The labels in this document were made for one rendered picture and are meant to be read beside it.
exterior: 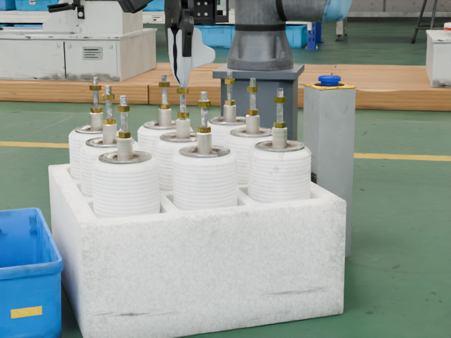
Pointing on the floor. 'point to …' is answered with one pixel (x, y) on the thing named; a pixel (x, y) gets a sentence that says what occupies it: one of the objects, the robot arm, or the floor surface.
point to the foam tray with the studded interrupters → (198, 263)
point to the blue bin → (29, 276)
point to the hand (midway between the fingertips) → (178, 78)
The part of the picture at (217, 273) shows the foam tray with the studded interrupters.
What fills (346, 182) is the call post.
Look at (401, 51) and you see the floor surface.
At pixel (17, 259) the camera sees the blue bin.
